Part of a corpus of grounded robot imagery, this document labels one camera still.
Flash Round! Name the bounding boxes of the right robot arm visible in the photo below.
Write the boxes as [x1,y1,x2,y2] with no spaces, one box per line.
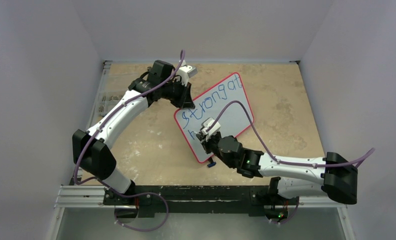
[196,132,358,205]

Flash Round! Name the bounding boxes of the blue marker cap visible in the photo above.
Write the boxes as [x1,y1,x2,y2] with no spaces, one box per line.
[207,162,217,168]

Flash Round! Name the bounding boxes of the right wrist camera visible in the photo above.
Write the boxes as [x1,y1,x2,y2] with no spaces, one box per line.
[198,117,221,138]

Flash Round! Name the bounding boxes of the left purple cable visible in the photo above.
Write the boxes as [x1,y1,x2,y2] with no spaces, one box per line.
[73,49,187,232]

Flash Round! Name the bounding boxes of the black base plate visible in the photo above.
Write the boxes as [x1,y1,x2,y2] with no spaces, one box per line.
[103,185,293,221]

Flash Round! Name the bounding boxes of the pink framed whiteboard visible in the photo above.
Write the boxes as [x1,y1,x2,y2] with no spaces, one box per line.
[173,72,254,164]

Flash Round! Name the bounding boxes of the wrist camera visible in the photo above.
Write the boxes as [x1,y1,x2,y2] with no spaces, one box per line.
[176,60,198,86]
[198,117,221,138]

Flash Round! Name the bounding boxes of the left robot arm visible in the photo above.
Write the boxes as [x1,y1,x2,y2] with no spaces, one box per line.
[72,60,198,196]

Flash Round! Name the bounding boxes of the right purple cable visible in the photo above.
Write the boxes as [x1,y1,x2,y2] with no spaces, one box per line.
[207,100,376,226]

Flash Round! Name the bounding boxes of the purple cable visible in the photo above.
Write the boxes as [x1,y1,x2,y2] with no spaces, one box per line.
[207,100,376,226]
[73,49,187,232]

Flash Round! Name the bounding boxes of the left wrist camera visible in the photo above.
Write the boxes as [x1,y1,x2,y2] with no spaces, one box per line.
[176,60,198,86]

